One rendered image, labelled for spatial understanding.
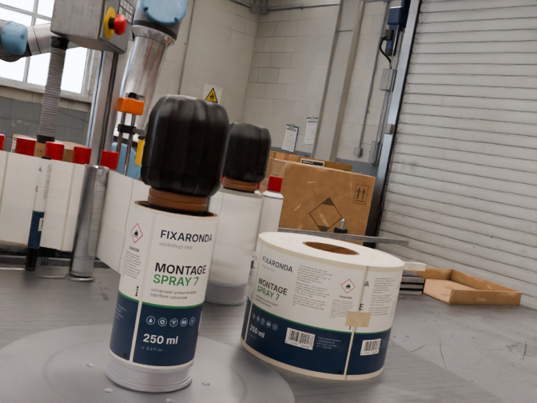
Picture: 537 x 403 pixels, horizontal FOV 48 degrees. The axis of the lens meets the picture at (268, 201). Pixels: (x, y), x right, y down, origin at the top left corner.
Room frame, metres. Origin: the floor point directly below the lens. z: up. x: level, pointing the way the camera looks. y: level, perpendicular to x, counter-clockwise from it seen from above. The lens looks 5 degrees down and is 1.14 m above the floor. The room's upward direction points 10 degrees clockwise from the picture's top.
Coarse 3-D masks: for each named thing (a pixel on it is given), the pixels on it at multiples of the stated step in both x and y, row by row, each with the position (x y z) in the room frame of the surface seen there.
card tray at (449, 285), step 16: (416, 272) 1.83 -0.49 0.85; (432, 272) 1.87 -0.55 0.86; (448, 272) 1.91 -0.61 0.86; (432, 288) 1.71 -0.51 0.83; (448, 288) 1.76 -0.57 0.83; (464, 288) 1.81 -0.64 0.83; (480, 288) 1.82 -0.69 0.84; (496, 288) 1.77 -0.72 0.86; (464, 304) 1.58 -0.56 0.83; (480, 304) 1.61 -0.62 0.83; (496, 304) 1.65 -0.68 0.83; (512, 304) 1.69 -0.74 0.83
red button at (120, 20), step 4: (116, 16) 1.14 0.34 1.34; (120, 16) 1.14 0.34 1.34; (112, 20) 1.15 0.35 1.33; (116, 20) 1.14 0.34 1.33; (120, 20) 1.14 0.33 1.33; (124, 20) 1.15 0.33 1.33; (112, 24) 1.15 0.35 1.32; (116, 24) 1.14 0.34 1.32; (120, 24) 1.14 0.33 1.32; (124, 24) 1.15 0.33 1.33; (112, 28) 1.15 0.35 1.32; (116, 28) 1.14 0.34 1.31; (120, 28) 1.14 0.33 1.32; (124, 28) 1.15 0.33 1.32; (116, 32) 1.15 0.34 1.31; (120, 32) 1.15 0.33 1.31; (124, 32) 1.16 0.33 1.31
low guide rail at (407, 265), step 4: (0, 240) 1.03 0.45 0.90; (0, 244) 1.03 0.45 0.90; (4, 244) 1.03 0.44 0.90; (8, 244) 1.04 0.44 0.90; (12, 244) 1.04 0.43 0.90; (16, 244) 1.04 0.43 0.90; (20, 244) 1.05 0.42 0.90; (24, 244) 1.05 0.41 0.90; (252, 256) 1.31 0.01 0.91; (252, 260) 1.31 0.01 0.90; (404, 264) 1.56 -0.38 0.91; (408, 264) 1.57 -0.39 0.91; (412, 264) 1.58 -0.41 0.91; (416, 264) 1.59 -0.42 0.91; (420, 264) 1.59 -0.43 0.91; (424, 264) 1.60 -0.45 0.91; (404, 268) 1.56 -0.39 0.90; (408, 268) 1.57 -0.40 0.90; (412, 268) 1.58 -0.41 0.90; (416, 268) 1.59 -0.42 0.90; (420, 268) 1.60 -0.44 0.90; (424, 268) 1.60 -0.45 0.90
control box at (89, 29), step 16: (64, 0) 1.13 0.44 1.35; (80, 0) 1.13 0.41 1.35; (96, 0) 1.12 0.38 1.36; (112, 0) 1.15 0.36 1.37; (128, 0) 1.24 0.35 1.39; (64, 16) 1.13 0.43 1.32; (80, 16) 1.13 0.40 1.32; (96, 16) 1.12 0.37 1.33; (112, 16) 1.16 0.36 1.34; (64, 32) 1.13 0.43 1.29; (80, 32) 1.13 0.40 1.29; (96, 32) 1.12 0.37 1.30; (112, 32) 1.18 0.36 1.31; (128, 32) 1.28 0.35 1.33; (96, 48) 1.26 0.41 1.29; (112, 48) 1.22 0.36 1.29
